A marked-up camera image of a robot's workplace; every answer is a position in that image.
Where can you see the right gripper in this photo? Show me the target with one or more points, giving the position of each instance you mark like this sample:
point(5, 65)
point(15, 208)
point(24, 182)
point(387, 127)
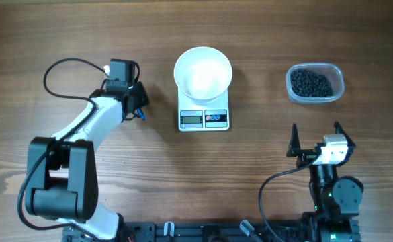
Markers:
point(307, 156)

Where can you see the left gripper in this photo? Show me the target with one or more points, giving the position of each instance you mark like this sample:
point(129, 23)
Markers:
point(143, 99)

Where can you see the pink scoop blue handle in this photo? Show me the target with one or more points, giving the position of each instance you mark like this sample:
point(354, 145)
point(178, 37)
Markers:
point(141, 114)

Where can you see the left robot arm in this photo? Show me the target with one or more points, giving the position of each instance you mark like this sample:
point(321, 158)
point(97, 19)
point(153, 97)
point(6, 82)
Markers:
point(61, 182)

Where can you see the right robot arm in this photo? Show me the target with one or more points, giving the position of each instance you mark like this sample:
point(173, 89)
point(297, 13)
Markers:
point(336, 199)

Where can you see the white digital kitchen scale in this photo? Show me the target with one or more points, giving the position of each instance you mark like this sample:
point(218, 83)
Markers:
point(207, 115)

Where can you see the white bowl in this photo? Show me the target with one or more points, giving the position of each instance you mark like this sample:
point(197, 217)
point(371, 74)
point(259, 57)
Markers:
point(202, 73)

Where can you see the clear plastic container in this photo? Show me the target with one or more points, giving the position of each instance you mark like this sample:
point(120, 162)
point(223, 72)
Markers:
point(331, 71)

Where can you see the black beans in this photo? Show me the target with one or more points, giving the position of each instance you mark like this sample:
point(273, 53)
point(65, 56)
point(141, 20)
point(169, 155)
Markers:
point(307, 83)

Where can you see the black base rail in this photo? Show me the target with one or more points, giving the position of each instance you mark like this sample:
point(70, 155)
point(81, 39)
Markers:
point(287, 230)

